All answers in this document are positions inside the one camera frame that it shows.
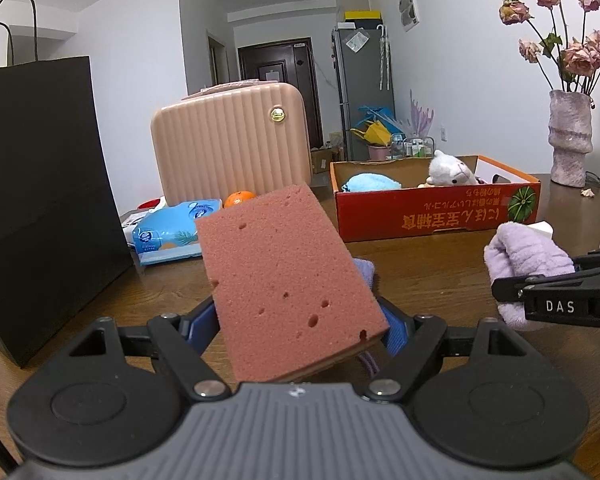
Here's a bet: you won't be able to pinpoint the cardboard box on floor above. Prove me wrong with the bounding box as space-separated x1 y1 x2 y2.
311 148 337 174

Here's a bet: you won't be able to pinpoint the white wedge sponge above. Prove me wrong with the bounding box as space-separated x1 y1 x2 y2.
528 221 554 240

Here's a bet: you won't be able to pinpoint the lavender towel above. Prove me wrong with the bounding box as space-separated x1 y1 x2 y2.
482 221 577 332

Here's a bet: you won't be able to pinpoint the orange tangerine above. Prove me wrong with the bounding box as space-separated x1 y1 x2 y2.
223 191 257 208

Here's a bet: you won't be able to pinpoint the dried pink roses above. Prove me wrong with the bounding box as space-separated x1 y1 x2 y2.
498 0 600 96

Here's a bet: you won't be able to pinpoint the black paper shopping bag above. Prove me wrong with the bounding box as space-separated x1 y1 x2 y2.
0 0 134 369

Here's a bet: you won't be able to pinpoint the red bowl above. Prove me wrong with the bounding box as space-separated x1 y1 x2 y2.
137 197 164 210

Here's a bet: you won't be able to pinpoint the blue tissue pack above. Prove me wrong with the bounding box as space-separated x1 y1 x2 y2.
132 198 222 266

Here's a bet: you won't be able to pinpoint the grey refrigerator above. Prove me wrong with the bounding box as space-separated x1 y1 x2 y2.
332 27 394 162

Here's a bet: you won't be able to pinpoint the wire trolley with bottles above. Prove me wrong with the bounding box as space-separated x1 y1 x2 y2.
389 134 436 159

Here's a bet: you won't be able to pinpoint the yellow box on refrigerator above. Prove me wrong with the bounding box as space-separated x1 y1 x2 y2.
343 10 382 22

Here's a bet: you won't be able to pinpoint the white alpaca plush toy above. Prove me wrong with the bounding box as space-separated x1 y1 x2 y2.
420 150 480 188

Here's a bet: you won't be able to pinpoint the pink layered sponge block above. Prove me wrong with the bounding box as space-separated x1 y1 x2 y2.
196 184 388 382

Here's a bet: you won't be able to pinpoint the pink ribbed suitcase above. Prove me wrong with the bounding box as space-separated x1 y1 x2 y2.
150 79 312 206

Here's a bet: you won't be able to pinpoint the wall electrical panel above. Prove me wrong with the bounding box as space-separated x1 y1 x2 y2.
398 0 419 32

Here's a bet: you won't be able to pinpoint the red cardboard box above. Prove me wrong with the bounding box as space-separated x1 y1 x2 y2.
330 155 541 242

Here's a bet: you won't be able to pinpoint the pink textured vase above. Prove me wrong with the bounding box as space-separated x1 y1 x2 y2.
548 90 593 188

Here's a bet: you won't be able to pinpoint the lilac drawstring pouch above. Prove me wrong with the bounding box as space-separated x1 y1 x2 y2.
352 257 382 376

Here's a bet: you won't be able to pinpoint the dark brown entrance door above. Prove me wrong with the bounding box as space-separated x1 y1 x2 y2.
238 37 324 148

